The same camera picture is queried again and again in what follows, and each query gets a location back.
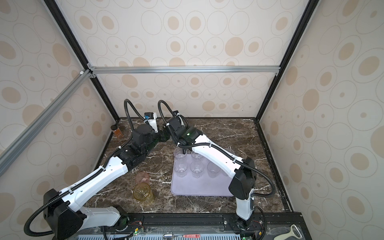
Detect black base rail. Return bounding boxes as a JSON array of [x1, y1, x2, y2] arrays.
[[52, 211, 313, 240]]

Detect red handled screwdriver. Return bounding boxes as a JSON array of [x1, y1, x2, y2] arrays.
[[163, 233, 201, 240]]

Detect aluminium frame bar horizontal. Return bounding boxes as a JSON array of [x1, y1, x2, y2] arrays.
[[90, 65, 280, 74]]

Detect small amber bottle black cap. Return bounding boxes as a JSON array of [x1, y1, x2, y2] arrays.
[[111, 125, 124, 139]]

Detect black corrugated cable left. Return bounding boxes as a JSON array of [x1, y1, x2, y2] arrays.
[[23, 98, 145, 238]]

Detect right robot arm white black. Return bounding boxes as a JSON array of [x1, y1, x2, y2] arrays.
[[164, 117, 256, 221]]

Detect white peeler tool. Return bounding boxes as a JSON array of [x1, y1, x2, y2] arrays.
[[274, 224, 304, 240]]

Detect lavender plastic tray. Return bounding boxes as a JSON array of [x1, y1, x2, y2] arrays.
[[171, 154, 232, 197]]

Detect yellow glass mug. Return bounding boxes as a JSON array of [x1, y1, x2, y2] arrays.
[[133, 183, 154, 204]]

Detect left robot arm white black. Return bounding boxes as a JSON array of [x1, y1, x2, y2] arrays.
[[41, 124, 171, 240]]

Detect aluminium frame bar left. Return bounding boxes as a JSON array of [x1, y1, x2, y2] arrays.
[[1, 70, 91, 175]]

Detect clear ribbed small glass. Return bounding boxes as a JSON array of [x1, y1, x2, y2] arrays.
[[190, 161, 205, 179]]

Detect black corrugated cable right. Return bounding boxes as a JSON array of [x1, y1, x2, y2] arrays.
[[157, 99, 277, 199]]

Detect clear faceted small glass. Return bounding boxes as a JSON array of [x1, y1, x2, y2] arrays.
[[207, 162, 221, 178]]

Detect black corrugated cable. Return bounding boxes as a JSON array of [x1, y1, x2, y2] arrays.
[[23, 98, 145, 238], [157, 99, 277, 199]]

